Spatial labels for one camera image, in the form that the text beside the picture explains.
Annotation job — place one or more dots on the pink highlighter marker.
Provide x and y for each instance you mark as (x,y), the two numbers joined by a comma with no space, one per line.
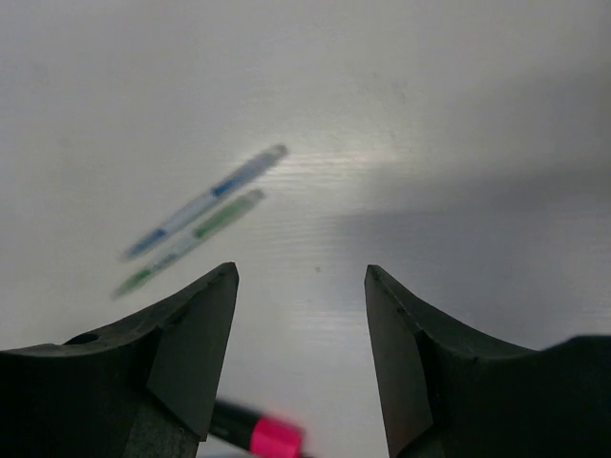
(258,434)

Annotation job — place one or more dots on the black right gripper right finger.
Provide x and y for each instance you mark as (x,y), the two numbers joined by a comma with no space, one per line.
(448,390)

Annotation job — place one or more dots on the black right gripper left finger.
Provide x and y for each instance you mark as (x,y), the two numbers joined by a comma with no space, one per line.
(143,386)

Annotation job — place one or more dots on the blue pen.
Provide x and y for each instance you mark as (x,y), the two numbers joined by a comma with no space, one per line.
(198,206)

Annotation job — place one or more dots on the green pen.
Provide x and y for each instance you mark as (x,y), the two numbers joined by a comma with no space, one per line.
(226,216)

